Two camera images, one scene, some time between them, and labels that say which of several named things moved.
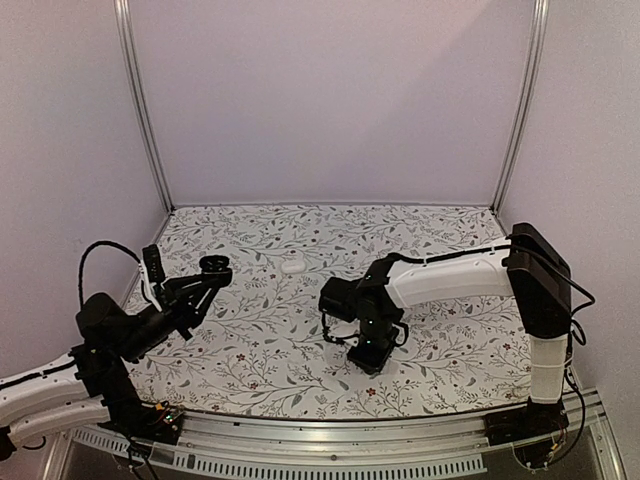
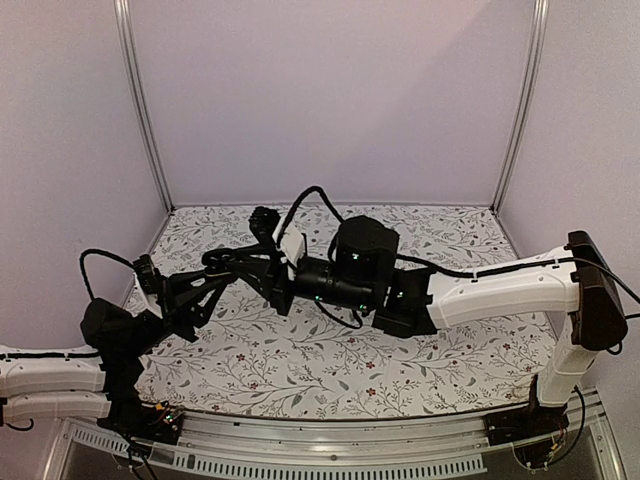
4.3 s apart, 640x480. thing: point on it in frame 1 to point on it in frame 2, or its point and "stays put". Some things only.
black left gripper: [181, 310] stays put
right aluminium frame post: [539, 40] stays put
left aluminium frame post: [136, 99] stays put
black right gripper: [372, 363] to [269, 286]
